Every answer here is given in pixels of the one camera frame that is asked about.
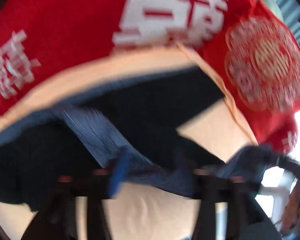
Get red embroidered cushion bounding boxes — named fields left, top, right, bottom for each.
left=200, top=0, right=300, bottom=154

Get peach towel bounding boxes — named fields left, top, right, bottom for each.
left=0, top=45, right=257, bottom=239

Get red blanket with white characters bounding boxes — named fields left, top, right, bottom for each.
left=0, top=0, right=254, bottom=116

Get black pants with blue trim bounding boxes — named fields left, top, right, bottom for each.
left=0, top=66, right=267, bottom=211

